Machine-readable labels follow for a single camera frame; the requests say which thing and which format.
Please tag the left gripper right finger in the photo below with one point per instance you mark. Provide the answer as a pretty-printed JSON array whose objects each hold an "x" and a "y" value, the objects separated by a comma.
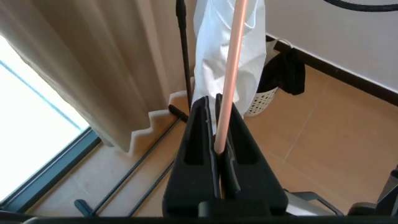
[{"x": 248, "y": 180}]

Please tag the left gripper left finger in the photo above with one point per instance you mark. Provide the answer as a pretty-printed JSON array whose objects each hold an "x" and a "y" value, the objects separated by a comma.
[{"x": 192, "y": 186}]

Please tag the pink clothes hanger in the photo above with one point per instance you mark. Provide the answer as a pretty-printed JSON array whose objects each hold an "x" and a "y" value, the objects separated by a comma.
[{"x": 231, "y": 62}]

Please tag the white garment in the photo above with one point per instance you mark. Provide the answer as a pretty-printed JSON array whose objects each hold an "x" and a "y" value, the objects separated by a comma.
[{"x": 211, "y": 46}]

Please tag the white laundry basket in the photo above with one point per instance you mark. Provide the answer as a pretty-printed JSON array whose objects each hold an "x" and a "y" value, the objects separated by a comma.
[{"x": 261, "y": 102}]

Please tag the black clothes rack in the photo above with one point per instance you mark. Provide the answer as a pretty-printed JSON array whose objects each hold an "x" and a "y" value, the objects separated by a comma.
[{"x": 184, "y": 46}]

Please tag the black garment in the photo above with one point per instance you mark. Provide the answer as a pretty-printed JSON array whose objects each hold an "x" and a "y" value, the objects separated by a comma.
[{"x": 286, "y": 71}]

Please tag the beige curtain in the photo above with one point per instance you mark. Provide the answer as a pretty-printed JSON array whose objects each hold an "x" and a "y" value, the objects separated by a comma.
[{"x": 93, "y": 62}]

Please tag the window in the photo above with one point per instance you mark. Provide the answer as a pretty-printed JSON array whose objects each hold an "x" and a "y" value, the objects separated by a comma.
[{"x": 31, "y": 140}]

